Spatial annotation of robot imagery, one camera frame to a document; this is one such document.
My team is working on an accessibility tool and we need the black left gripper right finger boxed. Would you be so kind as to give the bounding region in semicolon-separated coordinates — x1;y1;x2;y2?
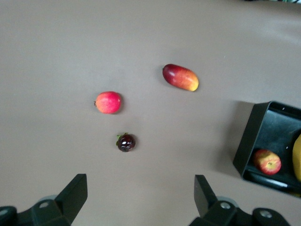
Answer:
189;174;293;226

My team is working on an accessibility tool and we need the red yellow apple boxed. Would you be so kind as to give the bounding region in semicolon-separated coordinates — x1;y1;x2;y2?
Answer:
253;149;282;176

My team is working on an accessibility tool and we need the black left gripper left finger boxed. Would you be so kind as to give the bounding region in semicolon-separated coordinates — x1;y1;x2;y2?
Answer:
0;173;88;226

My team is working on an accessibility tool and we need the black plastic box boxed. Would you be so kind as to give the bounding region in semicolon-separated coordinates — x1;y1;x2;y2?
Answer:
232;100;301;196

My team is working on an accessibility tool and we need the red round pomegranate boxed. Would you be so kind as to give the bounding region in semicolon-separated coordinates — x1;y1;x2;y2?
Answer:
93;91;122;115

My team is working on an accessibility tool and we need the yellow banana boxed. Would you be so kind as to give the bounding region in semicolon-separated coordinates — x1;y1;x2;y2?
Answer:
292;132;301;182

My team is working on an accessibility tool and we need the red yellow mango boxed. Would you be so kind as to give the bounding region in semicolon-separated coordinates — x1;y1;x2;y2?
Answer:
162;63;200;92

